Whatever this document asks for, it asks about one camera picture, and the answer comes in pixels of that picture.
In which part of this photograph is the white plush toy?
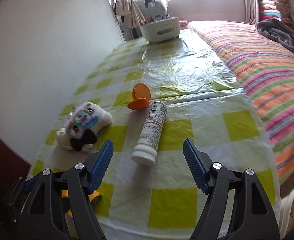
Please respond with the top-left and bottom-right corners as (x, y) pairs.
(56, 101), (113, 152)

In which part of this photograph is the white plastic bottle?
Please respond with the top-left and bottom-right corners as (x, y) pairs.
(131, 101), (167, 166)

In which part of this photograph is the orange peel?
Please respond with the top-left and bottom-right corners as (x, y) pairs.
(127, 83), (151, 110)

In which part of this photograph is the yellow object under gripper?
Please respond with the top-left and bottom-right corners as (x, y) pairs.
(61, 190), (102, 218)

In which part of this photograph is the white plastic chair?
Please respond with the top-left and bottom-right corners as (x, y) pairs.
(279, 179), (294, 238)

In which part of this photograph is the striped bed blanket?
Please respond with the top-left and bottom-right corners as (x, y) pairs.
(187, 21), (294, 184)

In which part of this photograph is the green checkered tablecloth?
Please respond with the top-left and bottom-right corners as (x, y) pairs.
(26, 29), (281, 240)

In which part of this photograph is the grey crumpled blanket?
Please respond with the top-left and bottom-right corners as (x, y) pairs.
(255, 18), (294, 53)

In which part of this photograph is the pink curtain right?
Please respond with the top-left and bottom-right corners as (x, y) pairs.
(245, 0), (259, 24)

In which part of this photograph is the white plastic basket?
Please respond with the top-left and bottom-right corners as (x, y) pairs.
(140, 17), (181, 43)

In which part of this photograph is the stack of folded quilts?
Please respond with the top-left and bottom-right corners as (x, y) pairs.
(258, 0), (294, 29)

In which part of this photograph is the beige curtain left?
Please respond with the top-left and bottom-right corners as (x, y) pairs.
(115, 0), (145, 29)

